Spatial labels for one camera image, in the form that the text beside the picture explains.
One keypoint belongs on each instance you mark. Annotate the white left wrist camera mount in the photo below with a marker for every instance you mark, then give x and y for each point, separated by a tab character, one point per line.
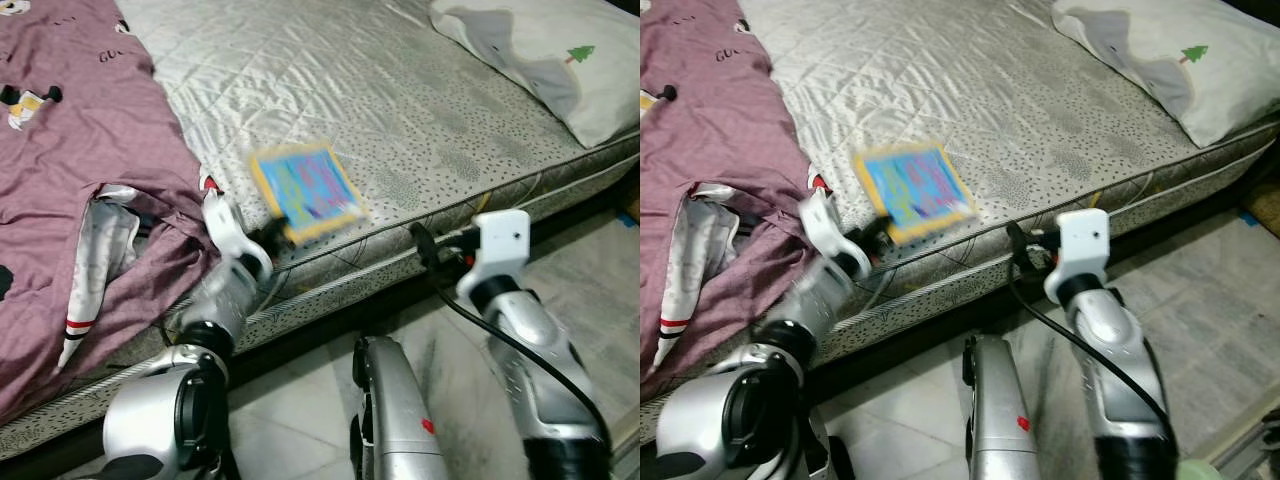
830	235
228	235

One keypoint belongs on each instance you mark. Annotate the dark bed frame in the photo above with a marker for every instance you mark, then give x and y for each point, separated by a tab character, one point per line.
930	315
320	318

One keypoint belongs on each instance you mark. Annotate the white striped-cuff garment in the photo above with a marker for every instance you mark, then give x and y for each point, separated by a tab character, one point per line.
100	250
700	250

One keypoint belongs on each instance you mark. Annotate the white quilted mattress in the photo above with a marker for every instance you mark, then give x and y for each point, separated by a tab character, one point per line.
380	100
1000	100

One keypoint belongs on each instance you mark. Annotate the blue tape piece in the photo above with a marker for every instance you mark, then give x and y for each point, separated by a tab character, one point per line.
630	215
1250	215

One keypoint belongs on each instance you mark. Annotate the pink cartoon print blanket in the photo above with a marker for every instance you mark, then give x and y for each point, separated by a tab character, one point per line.
710	150
90	150

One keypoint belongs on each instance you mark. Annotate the white pillow with tree print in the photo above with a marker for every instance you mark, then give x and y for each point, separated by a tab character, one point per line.
1180	60
560	60

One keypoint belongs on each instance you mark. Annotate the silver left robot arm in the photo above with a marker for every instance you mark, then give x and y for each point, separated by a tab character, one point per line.
160	420
720	420

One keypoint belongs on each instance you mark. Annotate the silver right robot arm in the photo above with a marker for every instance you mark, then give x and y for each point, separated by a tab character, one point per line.
540	370
1120	370

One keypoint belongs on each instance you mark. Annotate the colourful children's book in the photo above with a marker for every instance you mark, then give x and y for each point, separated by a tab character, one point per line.
915	190
310	190

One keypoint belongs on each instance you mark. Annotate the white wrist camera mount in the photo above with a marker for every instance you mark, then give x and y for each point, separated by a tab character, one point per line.
500	245
1085	242
228	235
830	235

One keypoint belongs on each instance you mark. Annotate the brown floor mat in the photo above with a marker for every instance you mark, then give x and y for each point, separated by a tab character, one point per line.
1265	205

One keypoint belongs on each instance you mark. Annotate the silver right robot leg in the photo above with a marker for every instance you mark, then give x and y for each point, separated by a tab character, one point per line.
1000	410
395	410

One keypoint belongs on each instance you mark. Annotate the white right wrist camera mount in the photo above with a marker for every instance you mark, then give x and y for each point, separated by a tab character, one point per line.
500	245
1085	242

